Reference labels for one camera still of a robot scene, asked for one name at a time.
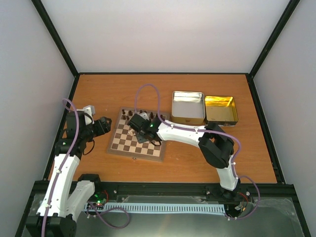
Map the white chess pawn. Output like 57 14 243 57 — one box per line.
128 130 135 136

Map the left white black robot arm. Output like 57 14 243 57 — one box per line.
26 107 112 237

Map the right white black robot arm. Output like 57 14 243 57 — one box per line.
127 113 240 201

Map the wooden chess board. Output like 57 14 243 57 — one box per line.
107 107 165 162

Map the silver open tin box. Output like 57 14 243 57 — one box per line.
171 91 205 125

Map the gold tin lid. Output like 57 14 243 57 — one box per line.
204 96 238 127

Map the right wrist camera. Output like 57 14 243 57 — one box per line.
138 112 150 120

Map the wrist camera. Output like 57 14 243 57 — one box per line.
83 105 95 117
138 112 150 120

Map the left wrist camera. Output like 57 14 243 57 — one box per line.
83 105 95 117

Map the light blue cable duct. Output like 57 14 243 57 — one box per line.
93 202 225 216

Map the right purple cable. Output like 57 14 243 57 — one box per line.
135 83 261 221

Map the black frame rail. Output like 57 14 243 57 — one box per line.
32 180 297 205

